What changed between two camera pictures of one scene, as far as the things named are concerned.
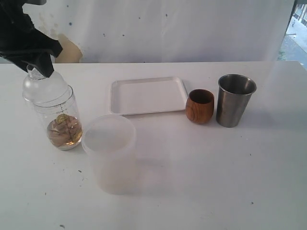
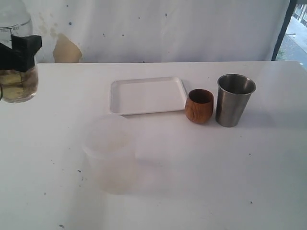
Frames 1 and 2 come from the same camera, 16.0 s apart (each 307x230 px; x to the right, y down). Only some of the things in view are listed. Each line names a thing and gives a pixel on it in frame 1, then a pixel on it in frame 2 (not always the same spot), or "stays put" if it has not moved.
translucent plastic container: [111, 140] stays put
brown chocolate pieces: [61, 133] -> [18, 85]
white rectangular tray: [137, 96] stays put
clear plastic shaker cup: [63, 122] -> [17, 86]
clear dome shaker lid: [43, 91] -> [13, 13]
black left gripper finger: [41, 41] -> [23, 50]
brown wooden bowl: [199, 106] stays put
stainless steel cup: [234, 92] stays put
